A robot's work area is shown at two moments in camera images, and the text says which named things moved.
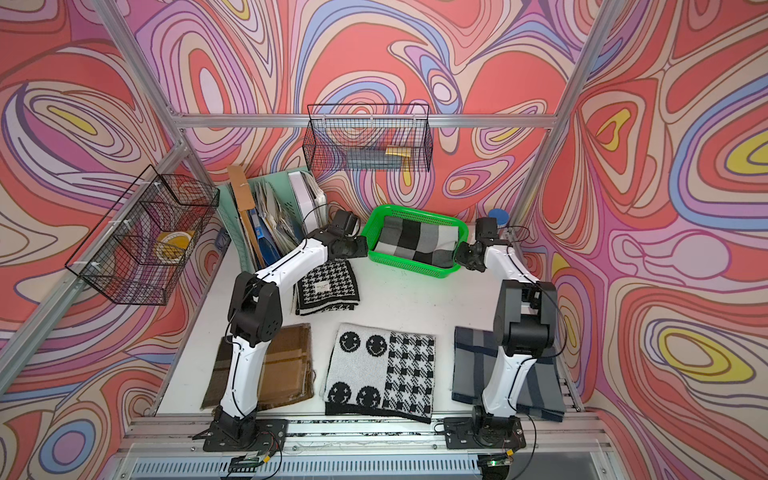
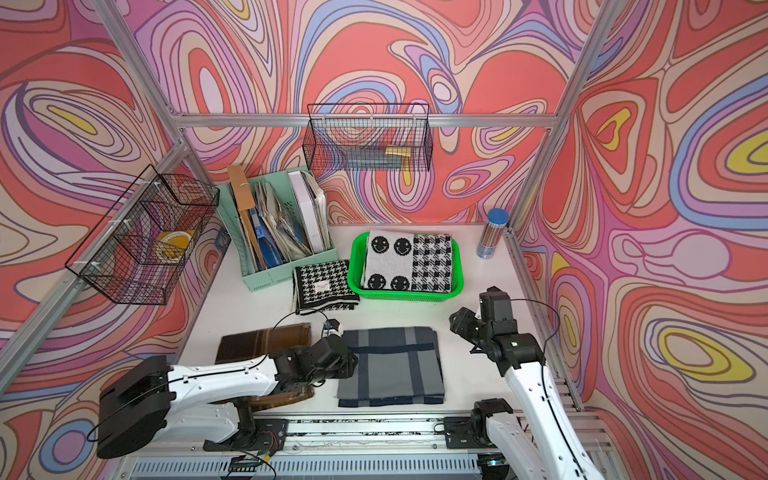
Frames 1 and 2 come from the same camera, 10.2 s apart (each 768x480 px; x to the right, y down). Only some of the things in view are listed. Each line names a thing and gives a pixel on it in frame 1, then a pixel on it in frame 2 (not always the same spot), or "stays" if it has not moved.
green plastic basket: x=419 y=240 to x=355 y=269
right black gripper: x=460 y=257 to x=460 y=326
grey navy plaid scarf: x=474 y=357 to x=396 y=366
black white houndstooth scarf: x=330 y=287 stays
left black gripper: x=361 y=247 to x=348 y=365
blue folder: x=268 y=252 stays
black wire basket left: x=141 y=249 stays
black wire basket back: x=370 y=137 stays
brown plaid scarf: x=287 y=375 stays
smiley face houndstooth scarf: x=376 y=369 to x=407 y=261
